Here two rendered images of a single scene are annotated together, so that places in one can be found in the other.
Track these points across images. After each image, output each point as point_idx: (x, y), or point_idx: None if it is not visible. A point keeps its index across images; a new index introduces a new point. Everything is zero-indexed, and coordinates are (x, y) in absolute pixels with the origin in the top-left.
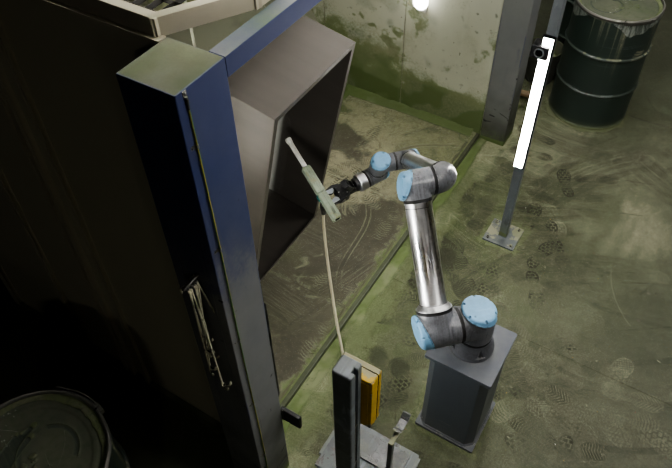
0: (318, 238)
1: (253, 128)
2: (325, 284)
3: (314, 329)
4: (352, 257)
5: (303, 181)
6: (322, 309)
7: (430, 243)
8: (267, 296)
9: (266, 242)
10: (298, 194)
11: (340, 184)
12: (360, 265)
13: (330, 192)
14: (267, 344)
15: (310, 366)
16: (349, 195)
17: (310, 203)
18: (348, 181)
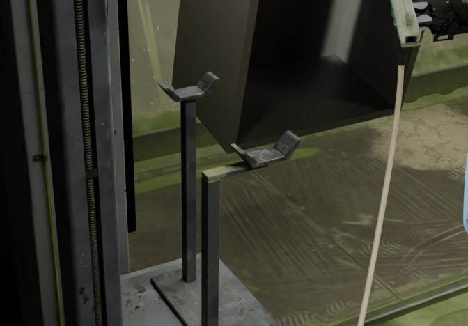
0: (406, 201)
1: None
2: (381, 256)
3: (322, 304)
4: (452, 240)
5: (393, 33)
6: (354, 284)
7: None
8: (272, 238)
9: (292, 111)
10: (381, 65)
11: (443, 0)
12: (460, 254)
13: (419, 7)
14: (110, 21)
15: None
16: (453, 23)
17: (396, 83)
18: None
